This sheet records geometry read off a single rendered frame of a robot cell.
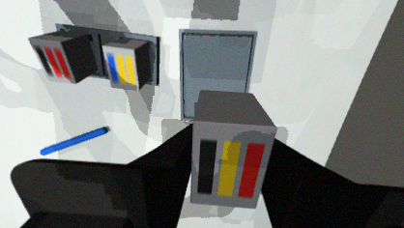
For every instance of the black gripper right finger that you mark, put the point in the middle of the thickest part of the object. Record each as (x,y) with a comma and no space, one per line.
(300,193)

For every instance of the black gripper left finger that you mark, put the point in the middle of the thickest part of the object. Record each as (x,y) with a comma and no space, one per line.
(150,190)

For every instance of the grey box with yellow and blue stripes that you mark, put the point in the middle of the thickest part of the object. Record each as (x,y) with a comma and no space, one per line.
(128,63)

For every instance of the blue rod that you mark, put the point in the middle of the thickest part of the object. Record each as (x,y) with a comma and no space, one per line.
(75,140)

